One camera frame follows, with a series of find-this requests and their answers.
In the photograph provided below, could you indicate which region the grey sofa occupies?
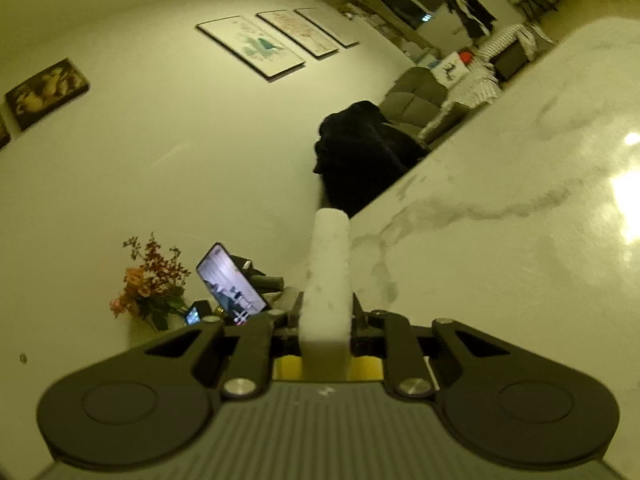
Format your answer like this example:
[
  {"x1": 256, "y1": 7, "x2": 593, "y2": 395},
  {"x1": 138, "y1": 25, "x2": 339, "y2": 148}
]
[{"x1": 377, "y1": 35, "x2": 556, "y2": 146}]

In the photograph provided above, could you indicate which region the black coat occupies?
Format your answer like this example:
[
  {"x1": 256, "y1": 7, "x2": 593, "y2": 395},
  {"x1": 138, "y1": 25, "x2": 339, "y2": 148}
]
[{"x1": 314, "y1": 101, "x2": 431, "y2": 218}]

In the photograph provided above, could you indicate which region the white deer print pillow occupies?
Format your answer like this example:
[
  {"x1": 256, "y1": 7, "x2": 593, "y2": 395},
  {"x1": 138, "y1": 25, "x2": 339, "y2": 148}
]
[{"x1": 432, "y1": 52, "x2": 471, "y2": 83}]

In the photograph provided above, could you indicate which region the small black screen camera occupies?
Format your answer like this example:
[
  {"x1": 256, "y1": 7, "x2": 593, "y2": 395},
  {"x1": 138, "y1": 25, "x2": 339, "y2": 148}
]
[{"x1": 184, "y1": 300, "x2": 213, "y2": 327}]

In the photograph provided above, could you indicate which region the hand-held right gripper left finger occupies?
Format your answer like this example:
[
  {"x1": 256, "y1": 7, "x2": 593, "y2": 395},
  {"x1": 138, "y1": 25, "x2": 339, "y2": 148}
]
[{"x1": 145, "y1": 294, "x2": 306, "y2": 401}]

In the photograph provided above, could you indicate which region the black phone stand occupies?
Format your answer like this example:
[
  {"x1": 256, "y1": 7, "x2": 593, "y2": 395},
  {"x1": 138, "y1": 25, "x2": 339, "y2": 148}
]
[{"x1": 242, "y1": 255, "x2": 286, "y2": 311}]

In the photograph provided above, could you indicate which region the white sponge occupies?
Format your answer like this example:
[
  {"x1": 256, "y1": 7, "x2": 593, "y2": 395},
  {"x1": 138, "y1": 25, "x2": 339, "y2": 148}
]
[{"x1": 299, "y1": 207, "x2": 351, "y2": 381}]

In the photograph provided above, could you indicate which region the dark canvas picture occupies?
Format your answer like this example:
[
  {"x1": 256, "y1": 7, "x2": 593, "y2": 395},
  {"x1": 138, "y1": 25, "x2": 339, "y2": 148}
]
[{"x1": 4, "y1": 57, "x2": 91, "y2": 132}]

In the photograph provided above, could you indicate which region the plaid sofa cover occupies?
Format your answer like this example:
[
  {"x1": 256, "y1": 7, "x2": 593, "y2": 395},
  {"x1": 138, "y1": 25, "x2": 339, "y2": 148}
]
[{"x1": 417, "y1": 25, "x2": 531, "y2": 143}]

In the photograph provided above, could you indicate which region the black and white jacket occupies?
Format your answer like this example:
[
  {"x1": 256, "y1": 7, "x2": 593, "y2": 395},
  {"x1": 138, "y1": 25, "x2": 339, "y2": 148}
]
[{"x1": 442, "y1": 0, "x2": 498, "y2": 38}]

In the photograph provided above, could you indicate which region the framed pale wall print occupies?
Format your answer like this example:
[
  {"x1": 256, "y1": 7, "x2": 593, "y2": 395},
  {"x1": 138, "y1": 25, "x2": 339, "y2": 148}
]
[{"x1": 294, "y1": 7, "x2": 361, "y2": 49}]

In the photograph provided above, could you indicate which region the grey white bag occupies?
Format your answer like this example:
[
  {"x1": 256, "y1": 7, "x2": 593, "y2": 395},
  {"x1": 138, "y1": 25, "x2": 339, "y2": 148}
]
[{"x1": 517, "y1": 25, "x2": 556, "y2": 56}]

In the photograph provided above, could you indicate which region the orange flower bouquet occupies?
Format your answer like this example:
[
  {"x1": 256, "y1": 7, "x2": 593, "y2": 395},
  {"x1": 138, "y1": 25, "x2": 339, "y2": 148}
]
[{"x1": 110, "y1": 232, "x2": 192, "y2": 332}]

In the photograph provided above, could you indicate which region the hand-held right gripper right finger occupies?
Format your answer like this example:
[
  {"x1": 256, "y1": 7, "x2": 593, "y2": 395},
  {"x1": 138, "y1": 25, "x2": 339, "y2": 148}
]
[{"x1": 350, "y1": 294, "x2": 531, "y2": 401}]

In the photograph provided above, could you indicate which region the framed teal plant print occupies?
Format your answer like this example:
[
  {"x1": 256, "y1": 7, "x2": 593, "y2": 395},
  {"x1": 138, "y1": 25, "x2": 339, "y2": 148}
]
[{"x1": 196, "y1": 15, "x2": 307, "y2": 82}]

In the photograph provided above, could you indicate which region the framed pink tree print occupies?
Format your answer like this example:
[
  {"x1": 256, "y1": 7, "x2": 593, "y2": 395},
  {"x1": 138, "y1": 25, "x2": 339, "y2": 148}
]
[{"x1": 255, "y1": 9, "x2": 341, "y2": 59}]

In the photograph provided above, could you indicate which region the black smartphone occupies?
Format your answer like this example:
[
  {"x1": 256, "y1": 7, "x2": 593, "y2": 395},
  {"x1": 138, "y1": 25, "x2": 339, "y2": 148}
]
[{"x1": 196, "y1": 242, "x2": 268, "y2": 325}]

